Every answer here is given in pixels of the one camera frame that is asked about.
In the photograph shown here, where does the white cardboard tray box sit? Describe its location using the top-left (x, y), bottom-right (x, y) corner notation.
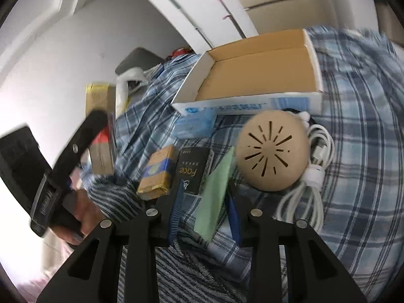
top-left (171, 29), bottom-right (324, 115)

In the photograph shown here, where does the yellow blue cigarette pack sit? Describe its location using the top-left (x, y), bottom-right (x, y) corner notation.
top-left (137, 145), bottom-right (178, 201)

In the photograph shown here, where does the person's left hand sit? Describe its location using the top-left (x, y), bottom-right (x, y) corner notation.
top-left (51, 189), bottom-right (106, 246)

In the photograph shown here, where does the white plastic bag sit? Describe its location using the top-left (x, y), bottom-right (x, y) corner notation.
top-left (116, 67), bottom-right (148, 117)

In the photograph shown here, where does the blue transparent tissue pack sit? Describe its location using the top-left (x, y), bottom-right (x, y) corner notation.
top-left (172, 113), bottom-right (216, 139)

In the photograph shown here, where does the grey striped knit fabric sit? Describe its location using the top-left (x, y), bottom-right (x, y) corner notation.
top-left (84, 176), bottom-right (252, 302)

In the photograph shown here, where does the grey chair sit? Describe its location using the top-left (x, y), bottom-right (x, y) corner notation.
top-left (115, 47), bottom-right (164, 75)

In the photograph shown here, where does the green soft cloth pad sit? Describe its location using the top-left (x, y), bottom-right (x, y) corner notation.
top-left (194, 147), bottom-right (235, 241)

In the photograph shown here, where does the red tan cigarette pack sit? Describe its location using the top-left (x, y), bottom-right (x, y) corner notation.
top-left (85, 83), bottom-right (116, 175)

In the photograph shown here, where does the red broom handle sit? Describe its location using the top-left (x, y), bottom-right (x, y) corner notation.
top-left (218, 0), bottom-right (246, 39)

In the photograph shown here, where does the tan round perforated disc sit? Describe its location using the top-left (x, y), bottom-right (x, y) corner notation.
top-left (236, 110), bottom-right (310, 192)

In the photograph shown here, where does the grey mop handle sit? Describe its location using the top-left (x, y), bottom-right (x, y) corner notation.
top-left (169, 0), bottom-right (214, 48)

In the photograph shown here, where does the black Face tissue pack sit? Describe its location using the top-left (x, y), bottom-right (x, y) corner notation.
top-left (173, 146), bottom-right (214, 196)

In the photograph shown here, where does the white coiled charger cable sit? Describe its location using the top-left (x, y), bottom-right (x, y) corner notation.
top-left (274, 109), bottom-right (336, 233)

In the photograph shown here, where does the gold three-door refrigerator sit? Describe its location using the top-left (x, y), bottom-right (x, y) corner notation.
top-left (239, 0), bottom-right (336, 34)

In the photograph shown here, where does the blue plaid cloth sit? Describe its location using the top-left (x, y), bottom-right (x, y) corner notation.
top-left (105, 27), bottom-right (403, 301)

